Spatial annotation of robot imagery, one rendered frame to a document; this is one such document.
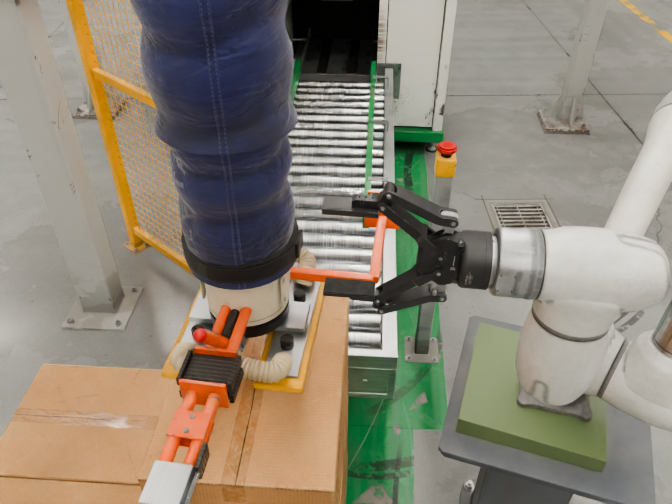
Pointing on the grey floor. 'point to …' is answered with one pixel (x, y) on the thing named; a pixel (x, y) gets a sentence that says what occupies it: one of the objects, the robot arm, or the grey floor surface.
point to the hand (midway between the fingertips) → (332, 248)
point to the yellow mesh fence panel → (114, 130)
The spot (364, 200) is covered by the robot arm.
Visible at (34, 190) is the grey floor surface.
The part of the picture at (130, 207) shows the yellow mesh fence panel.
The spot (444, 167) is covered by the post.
